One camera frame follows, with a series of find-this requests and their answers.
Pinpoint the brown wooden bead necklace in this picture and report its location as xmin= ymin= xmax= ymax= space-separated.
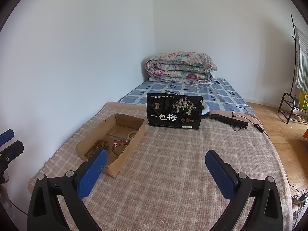
xmin=85 ymin=138 xmax=114 ymax=159

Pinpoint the left hand white glove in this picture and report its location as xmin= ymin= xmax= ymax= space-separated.
xmin=0 ymin=185 xmax=12 ymax=218

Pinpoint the black folded tripod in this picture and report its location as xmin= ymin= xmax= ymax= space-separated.
xmin=210 ymin=114 xmax=249 ymax=131

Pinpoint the cardboard box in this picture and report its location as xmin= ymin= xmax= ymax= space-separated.
xmin=75 ymin=113 xmax=145 ymax=178

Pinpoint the black clothes rack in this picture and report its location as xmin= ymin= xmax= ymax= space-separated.
xmin=278 ymin=24 xmax=307 ymax=124

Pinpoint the yellow green box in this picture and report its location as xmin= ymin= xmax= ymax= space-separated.
xmin=299 ymin=92 xmax=308 ymax=111

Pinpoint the blue plaid bed sheet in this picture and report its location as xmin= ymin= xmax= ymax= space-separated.
xmin=120 ymin=78 xmax=254 ymax=115

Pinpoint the black plum snack bag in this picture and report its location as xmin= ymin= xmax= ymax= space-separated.
xmin=146 ymin=93 xmax=203 ymax=129

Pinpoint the striped hanging garment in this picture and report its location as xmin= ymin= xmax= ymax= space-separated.
xmin=295 ymin=27 xmax=308 ymax=93

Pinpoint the folded floral quilt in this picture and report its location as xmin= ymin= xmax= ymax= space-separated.
xmin=145 ymin=51 xmax=217 ymax=84

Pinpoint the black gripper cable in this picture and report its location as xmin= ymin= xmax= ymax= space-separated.
xmin=7 ymin=197 xmax=28 ymax=216

